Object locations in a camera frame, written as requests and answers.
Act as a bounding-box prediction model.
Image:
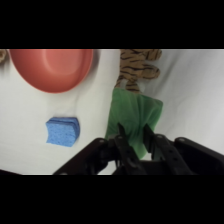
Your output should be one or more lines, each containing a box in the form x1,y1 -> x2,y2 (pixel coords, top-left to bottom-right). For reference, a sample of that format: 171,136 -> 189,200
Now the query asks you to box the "green cloth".
104,87 -> 164,160

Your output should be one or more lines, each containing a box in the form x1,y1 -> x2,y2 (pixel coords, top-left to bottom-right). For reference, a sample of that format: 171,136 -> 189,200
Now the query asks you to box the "tiger plush toy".
115,49 -> 163,94

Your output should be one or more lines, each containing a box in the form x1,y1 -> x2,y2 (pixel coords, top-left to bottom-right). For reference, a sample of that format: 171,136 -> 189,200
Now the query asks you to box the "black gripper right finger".
143,123 -> 224,175

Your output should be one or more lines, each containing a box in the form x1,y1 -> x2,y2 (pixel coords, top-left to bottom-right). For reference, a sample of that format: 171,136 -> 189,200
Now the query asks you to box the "blue sponge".
45,116 -> 81,148

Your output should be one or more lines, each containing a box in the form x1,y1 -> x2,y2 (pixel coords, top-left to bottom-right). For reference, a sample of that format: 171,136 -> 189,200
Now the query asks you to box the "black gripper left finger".
53,122 -> 148,175

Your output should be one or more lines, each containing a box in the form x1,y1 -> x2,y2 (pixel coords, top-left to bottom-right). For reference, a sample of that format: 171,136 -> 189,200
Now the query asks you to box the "pink plastic bowl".
9,49 -> 95,94

